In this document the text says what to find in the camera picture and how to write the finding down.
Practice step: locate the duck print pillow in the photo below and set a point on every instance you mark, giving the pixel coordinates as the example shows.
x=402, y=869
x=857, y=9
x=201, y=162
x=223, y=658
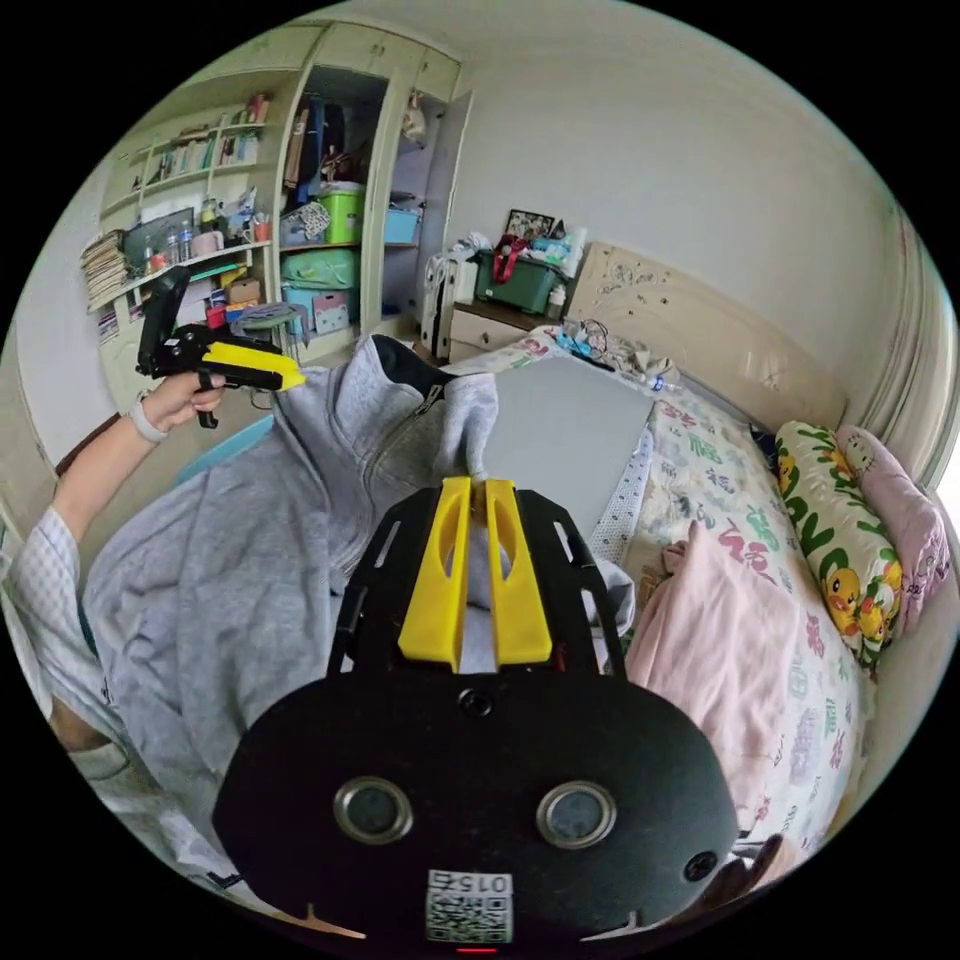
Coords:
x=832, y=540

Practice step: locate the crumpled light cloth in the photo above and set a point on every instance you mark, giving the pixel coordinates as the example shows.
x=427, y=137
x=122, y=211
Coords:
x=615, y=346

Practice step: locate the person's left forearm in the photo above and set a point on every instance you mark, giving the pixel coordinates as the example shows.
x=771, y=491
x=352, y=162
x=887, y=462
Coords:
x=94, y=476

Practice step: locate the pink garment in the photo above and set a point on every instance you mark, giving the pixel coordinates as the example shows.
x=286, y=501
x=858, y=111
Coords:
x=712, y=645

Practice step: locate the flat gray board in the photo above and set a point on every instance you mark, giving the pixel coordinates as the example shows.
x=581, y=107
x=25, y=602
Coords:
x=570, y=435

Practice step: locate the person's left hand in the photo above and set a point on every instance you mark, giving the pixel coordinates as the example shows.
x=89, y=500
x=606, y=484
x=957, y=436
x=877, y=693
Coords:
x=180, y=401

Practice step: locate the person's right hand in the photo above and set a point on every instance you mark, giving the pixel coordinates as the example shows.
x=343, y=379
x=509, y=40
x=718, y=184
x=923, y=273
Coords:
x=750, y=866

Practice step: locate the pink pillow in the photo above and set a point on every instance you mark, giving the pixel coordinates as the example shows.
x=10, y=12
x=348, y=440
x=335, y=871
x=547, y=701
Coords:
x=904, y=517

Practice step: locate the plastic bottle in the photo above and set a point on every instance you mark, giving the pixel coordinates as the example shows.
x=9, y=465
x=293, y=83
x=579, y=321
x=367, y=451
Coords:
x=663, y=384

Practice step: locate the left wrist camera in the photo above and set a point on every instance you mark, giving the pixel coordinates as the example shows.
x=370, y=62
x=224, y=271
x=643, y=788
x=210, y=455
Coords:
x=166, y=304

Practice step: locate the curtain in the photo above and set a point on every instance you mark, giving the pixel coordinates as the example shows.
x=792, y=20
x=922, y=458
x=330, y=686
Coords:
x=911, y=352

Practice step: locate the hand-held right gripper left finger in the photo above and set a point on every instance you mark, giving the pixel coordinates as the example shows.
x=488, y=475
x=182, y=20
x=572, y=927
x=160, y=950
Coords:
x=437, y=585

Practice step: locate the bed with printed sheet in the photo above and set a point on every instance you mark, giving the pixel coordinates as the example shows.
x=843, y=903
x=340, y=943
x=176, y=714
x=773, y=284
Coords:
x=750, y=480

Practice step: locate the nightstand with green basket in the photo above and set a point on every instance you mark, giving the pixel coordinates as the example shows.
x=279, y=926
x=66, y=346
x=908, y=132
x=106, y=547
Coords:
x=517, y=285

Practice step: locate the open cupboard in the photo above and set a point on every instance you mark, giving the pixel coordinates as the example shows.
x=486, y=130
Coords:
x=345, y=225

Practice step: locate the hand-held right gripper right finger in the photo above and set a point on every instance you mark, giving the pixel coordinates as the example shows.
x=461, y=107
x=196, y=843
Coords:
x=519, y=600

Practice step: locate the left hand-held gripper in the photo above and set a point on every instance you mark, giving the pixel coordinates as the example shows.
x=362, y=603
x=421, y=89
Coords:
x=174, y=349

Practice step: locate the gray long sleeve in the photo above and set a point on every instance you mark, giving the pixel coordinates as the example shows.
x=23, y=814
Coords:
x=225, y=562

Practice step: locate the wall shelf with books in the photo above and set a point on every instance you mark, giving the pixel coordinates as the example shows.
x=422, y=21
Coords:
x=191, y=195

